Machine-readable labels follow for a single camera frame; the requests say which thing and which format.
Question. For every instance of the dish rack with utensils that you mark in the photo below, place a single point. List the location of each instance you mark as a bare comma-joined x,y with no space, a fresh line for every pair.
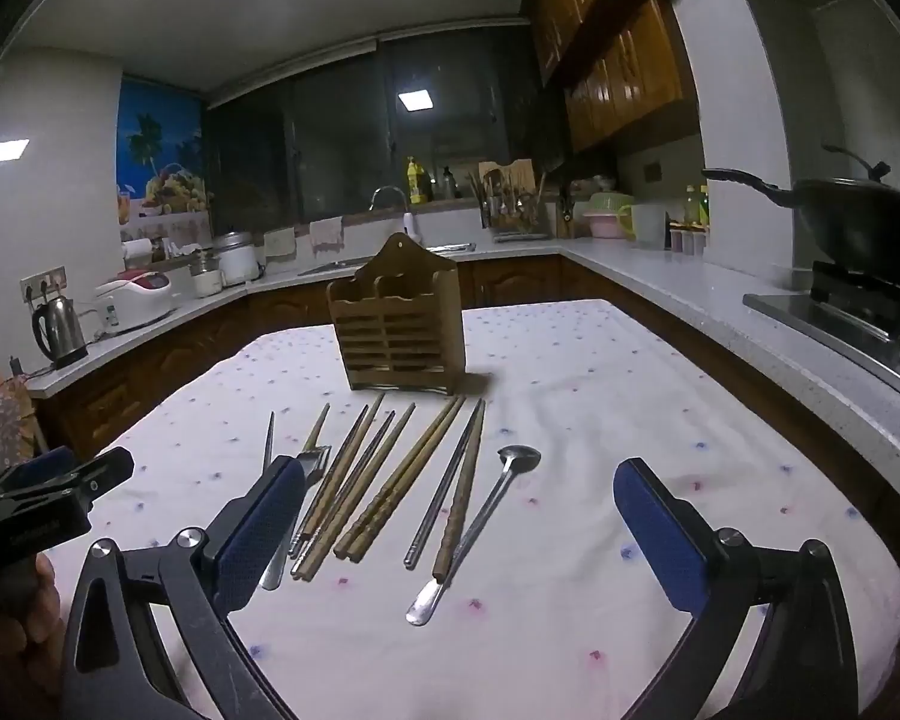
511,214

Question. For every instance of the wooden upper cabinets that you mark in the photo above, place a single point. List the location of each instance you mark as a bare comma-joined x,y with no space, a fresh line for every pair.
615,37

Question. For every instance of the black wok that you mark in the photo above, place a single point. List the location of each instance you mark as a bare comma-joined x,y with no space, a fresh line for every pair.
862,217

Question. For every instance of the small glass jar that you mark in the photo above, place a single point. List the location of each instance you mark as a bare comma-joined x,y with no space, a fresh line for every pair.
205,274

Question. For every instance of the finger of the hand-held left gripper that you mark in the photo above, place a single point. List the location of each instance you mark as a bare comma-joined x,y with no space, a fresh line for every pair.
41,466
105,471

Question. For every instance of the metal spoon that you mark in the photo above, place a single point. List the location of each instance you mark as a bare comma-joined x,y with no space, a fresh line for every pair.
519,459
446,480

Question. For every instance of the steel electric kettle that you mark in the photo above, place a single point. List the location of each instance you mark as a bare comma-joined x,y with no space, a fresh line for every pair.
58,330

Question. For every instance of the row of spice jars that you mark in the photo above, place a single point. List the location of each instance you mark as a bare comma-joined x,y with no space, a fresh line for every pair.
688,240

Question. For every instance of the clear plastic pitcher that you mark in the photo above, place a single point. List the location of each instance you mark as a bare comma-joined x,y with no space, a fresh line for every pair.
649,226

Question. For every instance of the steel kitchen sink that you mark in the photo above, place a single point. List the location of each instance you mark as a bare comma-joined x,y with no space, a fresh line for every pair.
345,264

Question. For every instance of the cooking oil bottles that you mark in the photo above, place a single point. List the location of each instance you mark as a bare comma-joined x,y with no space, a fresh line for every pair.
696,206

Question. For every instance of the chrome sink faucet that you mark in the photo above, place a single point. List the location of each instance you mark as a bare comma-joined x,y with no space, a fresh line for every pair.
387,193

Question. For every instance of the dark wall switch plate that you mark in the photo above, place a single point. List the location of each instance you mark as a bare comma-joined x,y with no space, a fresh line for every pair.
653,171

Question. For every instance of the wall power outlet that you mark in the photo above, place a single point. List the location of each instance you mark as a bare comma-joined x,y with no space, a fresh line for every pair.
43,283

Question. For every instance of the yellow detergent bottle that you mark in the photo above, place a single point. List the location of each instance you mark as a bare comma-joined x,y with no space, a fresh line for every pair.
418,181

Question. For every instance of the wooden utensil holder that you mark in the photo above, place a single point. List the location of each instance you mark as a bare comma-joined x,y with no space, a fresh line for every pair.
394,337

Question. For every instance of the dark kitchen window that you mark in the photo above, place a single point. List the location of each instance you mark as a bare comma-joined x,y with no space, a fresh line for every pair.
330,142

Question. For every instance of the dark glass bottle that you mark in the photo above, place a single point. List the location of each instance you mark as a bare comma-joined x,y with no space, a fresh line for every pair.
447,186

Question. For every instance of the pinkish dish towel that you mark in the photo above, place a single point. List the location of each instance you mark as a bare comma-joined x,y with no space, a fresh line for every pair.
327,234

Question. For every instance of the paper towel roll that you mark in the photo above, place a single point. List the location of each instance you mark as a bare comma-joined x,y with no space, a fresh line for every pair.
138,251

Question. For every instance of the white red rice cooker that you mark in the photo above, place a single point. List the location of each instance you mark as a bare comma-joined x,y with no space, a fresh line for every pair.
135,300

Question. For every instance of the white dotted tablecloth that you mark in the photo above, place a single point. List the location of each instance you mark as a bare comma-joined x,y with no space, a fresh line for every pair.
592,390

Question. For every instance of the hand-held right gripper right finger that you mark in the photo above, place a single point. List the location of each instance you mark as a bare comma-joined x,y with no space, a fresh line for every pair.
660,532

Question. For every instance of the gas stove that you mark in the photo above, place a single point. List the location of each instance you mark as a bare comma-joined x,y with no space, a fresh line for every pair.
847,315

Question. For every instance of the white faucet sprayer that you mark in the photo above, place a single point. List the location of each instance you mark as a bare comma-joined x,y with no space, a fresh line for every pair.
411,229

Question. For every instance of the knife block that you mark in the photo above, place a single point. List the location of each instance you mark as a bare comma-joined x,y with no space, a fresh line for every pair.
565,219

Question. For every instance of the pink plastic basin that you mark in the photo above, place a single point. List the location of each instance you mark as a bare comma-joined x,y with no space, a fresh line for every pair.
604,226

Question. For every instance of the floral cloth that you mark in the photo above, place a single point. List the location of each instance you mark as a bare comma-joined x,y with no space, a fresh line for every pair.
0,420

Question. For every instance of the tropical fruit wall poster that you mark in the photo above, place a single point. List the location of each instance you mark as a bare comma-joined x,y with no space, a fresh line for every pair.
161,157

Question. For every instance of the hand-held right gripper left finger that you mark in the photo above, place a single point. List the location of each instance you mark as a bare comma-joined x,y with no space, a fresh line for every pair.
262,532

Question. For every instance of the white pot with steel lid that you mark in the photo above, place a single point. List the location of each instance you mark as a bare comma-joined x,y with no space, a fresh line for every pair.
236,262

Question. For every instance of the green plastic bowl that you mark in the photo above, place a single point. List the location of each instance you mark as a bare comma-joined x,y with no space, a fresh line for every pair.
609,204

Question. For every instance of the wooden chopstick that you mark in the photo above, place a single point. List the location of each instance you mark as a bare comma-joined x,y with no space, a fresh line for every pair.
345,446
416,476
375,465
316,429
461,495
364,427
405,469

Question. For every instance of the metal fork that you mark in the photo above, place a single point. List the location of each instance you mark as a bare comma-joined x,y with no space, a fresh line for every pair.
315,463

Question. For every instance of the person's left hand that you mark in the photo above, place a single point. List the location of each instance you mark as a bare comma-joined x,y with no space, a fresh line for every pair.
19,630

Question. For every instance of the wooden cutting board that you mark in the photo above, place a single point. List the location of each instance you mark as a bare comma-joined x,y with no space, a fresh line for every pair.
506,171

